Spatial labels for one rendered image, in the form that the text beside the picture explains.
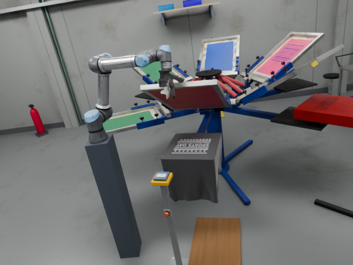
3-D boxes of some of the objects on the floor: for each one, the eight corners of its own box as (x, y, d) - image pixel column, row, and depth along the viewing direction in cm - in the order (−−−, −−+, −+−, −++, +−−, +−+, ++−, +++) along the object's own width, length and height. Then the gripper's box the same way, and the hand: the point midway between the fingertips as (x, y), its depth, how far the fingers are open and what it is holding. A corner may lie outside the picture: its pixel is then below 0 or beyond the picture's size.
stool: (350, 106, 488) (353, 75, 465) (323, 110, 494) (325, 79, 470) (337, 99, 532) (340, 70, 509) (313, 101, 537) (314, 73, 514)
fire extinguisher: (51, 130, 609) (41, 102, 581) (45, 136, 581) (33, 106, 553) (39, 132, 611) (28, 103, 584) (32, 138, 584) (20, 108, 556)
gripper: (164, 71, 192) (166, 99, 195) (154, 69, 173) (156, 100, 176) (176, 70, 189) (177, 98, 192) (166, 68, 171) (168, 99, 174)
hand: (171, 99), depth 183 cm, fingers open, 14 cm apart
